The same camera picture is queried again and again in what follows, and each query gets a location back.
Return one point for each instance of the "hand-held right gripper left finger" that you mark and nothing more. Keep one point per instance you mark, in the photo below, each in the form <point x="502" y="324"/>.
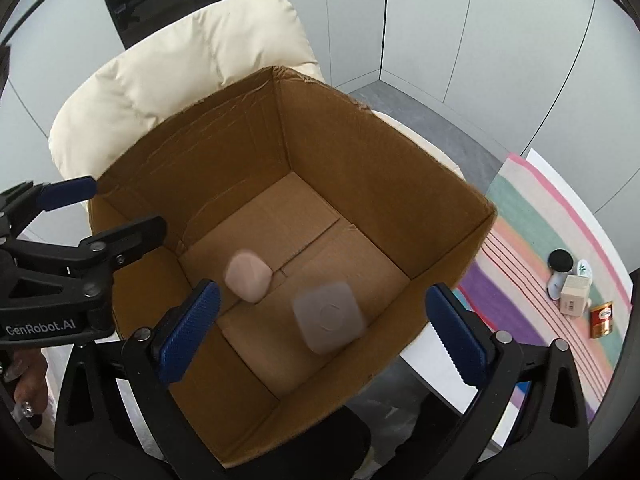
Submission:
<point x="192" y="330"/>

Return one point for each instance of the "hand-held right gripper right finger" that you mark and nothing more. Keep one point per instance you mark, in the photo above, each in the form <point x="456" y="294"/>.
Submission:
<point x="457" y="335"/>

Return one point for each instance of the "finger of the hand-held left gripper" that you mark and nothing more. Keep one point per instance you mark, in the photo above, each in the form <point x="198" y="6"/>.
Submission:
<point x="70" y="192"/>
<point x="130" y="239"/>

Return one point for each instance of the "pink rounded pad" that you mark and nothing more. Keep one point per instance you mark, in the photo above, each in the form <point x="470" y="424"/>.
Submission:
<point x="247" y="276"/>

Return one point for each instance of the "small beige carton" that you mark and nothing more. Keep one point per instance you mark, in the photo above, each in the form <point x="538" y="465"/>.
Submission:
<point x="574" y="297"/>

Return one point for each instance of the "translucent square plastic container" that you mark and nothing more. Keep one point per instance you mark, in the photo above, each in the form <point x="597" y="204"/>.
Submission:
<point x="327" y="316"/>

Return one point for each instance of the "red can with gold lid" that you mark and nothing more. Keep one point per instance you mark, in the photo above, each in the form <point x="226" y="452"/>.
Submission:
<point x="602" y="320"/>

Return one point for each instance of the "brown cardboard box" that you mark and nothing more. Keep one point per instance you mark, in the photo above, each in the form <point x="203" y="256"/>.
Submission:
<point x="320" y="170"/>

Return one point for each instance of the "person's left hand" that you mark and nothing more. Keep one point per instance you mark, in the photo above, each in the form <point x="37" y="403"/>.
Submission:
<point x="27" y="385"/>

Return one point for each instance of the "striped colourful mat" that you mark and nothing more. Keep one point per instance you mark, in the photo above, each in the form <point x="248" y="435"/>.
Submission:
<point x="525" y="240"/>

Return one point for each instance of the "white jar with green print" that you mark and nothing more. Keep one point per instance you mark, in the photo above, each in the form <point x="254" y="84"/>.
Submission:
<point x="583" y="269"/>

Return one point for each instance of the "cream padded chair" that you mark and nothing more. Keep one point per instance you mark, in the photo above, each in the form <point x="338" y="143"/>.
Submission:
<point x="175" y="70"/>

